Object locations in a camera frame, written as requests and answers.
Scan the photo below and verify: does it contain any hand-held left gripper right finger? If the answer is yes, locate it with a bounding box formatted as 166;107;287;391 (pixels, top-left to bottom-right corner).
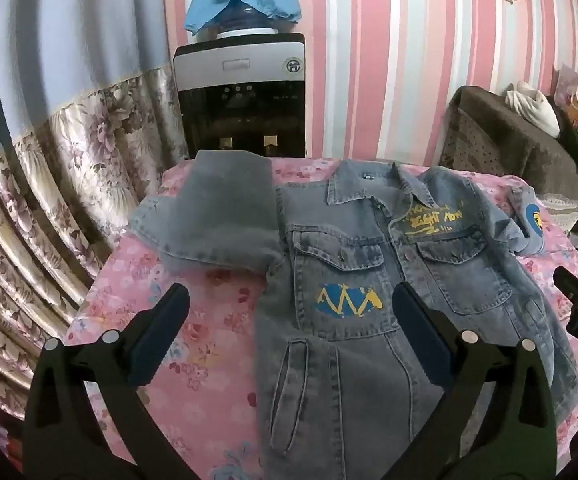
383;282;558;480

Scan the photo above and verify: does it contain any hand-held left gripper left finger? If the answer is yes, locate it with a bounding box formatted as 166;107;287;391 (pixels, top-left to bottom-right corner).
23;282;200;480

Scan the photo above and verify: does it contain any blue denim jacket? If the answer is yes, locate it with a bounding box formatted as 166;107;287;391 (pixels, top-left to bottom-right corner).
128;149;578;480

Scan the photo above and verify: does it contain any pink floral bed sheet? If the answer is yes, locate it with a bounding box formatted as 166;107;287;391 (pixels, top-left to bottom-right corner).
64;155;578;480

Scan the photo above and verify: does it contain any brown sofa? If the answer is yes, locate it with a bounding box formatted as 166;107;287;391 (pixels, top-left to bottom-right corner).
441;85;578;202

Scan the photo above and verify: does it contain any white cloth bundle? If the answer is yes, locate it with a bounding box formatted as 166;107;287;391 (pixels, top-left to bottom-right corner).
505;80;562;136

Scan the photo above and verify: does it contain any floral curtain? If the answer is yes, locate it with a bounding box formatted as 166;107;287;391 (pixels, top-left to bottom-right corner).
0;0;190;421

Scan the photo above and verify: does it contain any black and silver water dispenser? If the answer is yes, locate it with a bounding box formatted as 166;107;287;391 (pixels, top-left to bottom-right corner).
173;32;307;161

